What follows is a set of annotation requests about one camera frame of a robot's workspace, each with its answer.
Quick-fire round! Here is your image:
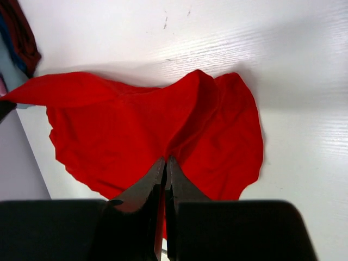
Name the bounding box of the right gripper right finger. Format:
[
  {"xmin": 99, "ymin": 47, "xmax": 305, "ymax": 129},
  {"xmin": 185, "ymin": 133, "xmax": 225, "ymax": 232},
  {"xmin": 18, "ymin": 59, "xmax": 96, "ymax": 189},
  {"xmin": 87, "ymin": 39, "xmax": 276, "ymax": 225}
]
[{"xmin": 165, "ymin": 157, "xmax": 317, "ymax": 260}]

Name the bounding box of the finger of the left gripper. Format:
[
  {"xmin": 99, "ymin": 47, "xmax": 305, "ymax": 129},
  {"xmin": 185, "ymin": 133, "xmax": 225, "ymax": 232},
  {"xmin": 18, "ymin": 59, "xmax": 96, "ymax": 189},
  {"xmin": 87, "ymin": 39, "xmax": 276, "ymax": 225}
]
[{"xmin": 0, "ymin": 101, "xmax": 16, "ymax": 123}]

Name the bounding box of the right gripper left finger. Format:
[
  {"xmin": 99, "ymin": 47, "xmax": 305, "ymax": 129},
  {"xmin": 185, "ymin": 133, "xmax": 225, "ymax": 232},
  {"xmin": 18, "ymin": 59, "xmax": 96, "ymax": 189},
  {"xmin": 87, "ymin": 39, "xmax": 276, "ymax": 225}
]
[{"xmin": 1, "ymin": 158, "xmax": 165, "ymax": 260}]

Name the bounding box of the red t shirt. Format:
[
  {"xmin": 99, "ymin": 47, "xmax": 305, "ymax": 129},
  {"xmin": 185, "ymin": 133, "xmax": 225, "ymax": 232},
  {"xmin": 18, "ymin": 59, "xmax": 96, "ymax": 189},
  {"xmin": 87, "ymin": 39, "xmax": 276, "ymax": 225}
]
[{"xmin": 0, "ymin": 69, "xmax": 265, "ymax": 240}]

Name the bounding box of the pink folded t shirt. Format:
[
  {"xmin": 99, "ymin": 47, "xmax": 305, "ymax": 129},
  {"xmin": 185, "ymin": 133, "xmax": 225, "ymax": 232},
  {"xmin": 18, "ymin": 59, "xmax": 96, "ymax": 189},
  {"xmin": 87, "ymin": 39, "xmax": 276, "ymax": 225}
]
[{"xmin": 0, "ymin": 75, "xmax": 7, "ymax": 97}]

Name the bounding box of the grey-blue folded t shirt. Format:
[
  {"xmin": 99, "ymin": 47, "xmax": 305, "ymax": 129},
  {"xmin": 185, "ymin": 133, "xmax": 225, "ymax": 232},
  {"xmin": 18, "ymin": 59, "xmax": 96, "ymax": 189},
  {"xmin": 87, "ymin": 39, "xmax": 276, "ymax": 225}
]
[{"xmin": 0, "ymin": 38, "xmax": 28, "ymax": 92}]

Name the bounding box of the blue folded t shirt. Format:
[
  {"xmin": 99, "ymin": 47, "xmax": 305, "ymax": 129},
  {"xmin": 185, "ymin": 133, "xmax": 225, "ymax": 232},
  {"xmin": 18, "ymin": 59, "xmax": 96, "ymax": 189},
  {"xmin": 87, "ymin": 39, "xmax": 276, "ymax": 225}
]
[{"xmin": 0, "ymin": 15, "xmax": 27, "ymax": 73}]

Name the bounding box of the maroon folded t shirt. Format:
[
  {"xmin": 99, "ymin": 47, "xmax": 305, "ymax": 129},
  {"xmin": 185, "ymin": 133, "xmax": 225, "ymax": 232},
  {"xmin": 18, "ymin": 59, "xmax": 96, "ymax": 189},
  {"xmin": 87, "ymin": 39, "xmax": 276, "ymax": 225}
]
[{"xmin": 1, "ymin": 1, "xmax": 41, "ymax": 78}]

